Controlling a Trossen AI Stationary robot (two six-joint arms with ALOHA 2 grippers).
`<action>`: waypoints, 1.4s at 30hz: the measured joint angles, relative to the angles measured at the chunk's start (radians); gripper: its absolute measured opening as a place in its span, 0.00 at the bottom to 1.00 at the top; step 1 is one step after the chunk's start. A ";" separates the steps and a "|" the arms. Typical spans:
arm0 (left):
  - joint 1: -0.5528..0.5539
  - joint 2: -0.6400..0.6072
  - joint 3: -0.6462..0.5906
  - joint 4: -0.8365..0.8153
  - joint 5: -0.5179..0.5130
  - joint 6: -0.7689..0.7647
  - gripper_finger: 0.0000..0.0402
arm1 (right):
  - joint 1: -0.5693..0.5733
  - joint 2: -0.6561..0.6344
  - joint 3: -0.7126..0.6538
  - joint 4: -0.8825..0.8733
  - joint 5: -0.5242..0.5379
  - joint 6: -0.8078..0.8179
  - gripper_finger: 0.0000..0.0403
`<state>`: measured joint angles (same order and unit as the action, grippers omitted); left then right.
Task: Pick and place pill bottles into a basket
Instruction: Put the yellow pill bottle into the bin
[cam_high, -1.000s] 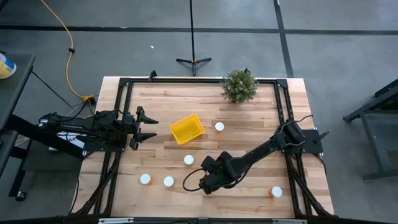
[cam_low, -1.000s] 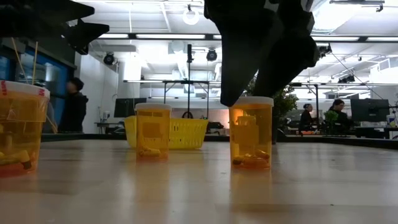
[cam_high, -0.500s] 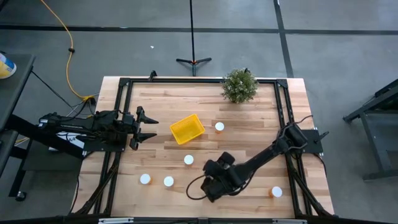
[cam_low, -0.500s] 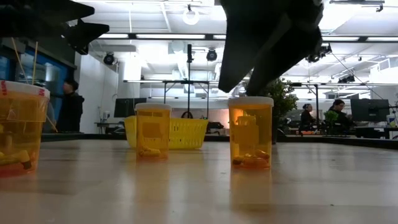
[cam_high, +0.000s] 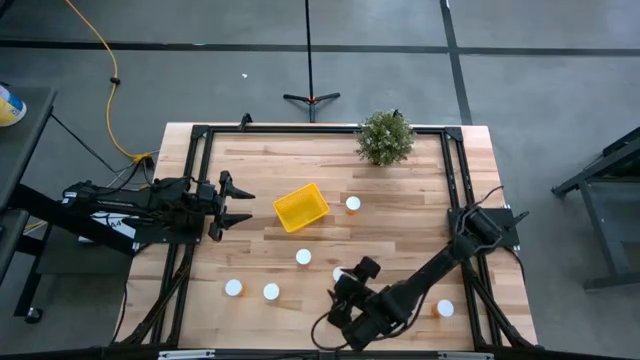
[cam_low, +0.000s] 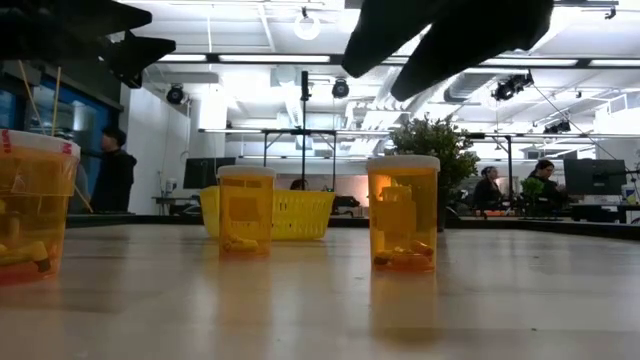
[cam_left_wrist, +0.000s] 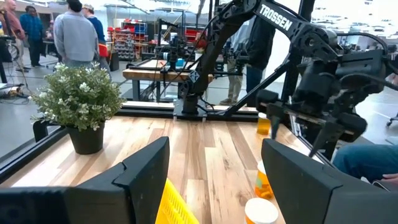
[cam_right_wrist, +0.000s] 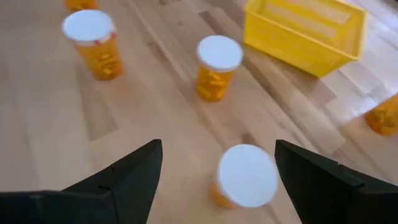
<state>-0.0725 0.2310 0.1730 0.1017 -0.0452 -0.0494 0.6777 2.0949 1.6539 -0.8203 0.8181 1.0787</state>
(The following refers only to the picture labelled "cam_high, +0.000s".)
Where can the white yellow wipes canister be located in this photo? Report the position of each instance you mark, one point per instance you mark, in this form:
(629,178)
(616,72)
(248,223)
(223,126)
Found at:
(10,107)

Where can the black tripod stand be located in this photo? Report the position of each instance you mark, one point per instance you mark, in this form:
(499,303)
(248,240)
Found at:
(310,60)

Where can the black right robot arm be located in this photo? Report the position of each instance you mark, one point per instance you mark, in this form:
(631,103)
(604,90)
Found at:
(425,272)

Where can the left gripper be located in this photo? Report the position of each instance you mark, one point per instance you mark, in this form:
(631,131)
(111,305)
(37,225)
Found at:
(211,210)

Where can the yellow plastic basket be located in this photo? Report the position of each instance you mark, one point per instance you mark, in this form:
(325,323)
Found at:
(301,208)

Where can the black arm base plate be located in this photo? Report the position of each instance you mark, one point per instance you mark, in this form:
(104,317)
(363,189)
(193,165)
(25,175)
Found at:
(170,235)
(505,220)

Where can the white paper sheet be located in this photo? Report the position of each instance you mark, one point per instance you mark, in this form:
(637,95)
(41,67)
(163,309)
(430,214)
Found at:
(112,225)

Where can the black side table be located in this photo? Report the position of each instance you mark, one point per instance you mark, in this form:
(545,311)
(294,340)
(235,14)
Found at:
(25,150)

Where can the black aluminium frame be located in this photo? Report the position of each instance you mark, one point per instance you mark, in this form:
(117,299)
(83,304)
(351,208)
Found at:
(300,129)

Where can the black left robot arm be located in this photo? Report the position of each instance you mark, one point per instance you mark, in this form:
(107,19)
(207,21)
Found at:
(165,200)

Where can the silver aluminium bar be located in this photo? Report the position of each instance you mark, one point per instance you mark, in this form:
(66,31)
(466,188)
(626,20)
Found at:
(187,355)
(466,356)

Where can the green potted plant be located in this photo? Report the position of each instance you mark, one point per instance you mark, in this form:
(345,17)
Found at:
(385,139)

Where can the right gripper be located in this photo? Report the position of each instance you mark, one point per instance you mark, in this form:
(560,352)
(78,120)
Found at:
(362,300)

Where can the black clamp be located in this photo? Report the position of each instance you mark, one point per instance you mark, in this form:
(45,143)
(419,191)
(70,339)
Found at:
(245,120)

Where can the black metal table frame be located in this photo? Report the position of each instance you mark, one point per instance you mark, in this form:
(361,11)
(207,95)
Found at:
(600,167)

